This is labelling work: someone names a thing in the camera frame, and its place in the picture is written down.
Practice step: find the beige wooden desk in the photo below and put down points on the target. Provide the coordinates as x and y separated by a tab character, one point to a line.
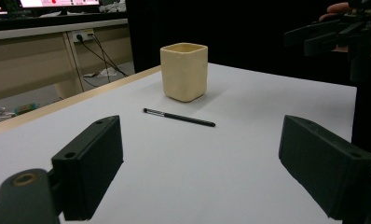
28	65

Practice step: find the cream square pen holder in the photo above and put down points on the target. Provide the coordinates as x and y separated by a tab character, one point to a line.
183	74

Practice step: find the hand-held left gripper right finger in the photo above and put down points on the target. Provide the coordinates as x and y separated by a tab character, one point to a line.
326	168

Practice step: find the black curtain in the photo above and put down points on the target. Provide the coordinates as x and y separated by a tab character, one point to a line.
252	31

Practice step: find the wide computer monitor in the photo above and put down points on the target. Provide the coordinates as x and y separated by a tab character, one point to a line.
59	3

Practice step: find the black pen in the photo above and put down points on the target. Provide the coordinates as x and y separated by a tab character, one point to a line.
186	118

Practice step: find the green and blue plastic item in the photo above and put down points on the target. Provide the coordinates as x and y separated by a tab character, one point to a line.
26	109

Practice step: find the white power socket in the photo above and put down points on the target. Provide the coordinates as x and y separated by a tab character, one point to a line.
82	34

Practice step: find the pale crumpled material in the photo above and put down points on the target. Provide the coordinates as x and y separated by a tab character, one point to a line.
112	6

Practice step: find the white paper scrap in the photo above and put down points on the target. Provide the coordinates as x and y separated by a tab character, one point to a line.
104	73

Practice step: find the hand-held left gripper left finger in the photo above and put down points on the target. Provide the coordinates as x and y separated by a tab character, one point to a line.
90	165

